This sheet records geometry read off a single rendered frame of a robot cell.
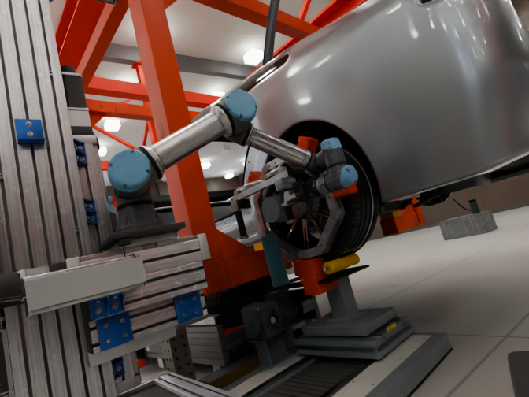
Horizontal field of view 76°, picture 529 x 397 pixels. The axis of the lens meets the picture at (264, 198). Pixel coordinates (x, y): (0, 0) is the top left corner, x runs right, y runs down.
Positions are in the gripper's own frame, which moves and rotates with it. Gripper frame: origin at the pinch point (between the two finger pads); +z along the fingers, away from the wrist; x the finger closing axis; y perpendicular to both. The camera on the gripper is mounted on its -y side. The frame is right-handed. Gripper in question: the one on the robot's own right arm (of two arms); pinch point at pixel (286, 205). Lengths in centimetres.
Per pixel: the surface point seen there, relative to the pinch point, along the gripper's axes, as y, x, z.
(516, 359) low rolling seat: -49, 31, -75
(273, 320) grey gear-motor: -51, -10, 39
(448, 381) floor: -83, -29, -32
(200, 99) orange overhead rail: 246, -202, 309
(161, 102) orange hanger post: 81, 13, 62
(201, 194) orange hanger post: 23, 2, 60
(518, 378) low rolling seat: -49, 39, -77
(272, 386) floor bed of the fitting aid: -76, 6, 32
